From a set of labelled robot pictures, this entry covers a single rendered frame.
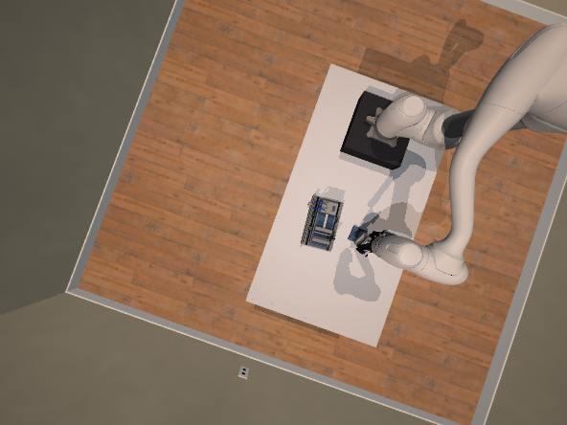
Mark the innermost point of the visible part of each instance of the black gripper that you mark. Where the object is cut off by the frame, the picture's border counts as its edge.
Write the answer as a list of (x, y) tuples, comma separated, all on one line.
[(368, 246)]

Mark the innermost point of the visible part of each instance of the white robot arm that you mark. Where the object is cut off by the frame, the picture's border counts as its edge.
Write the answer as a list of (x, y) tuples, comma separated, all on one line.
[(531, 83)]

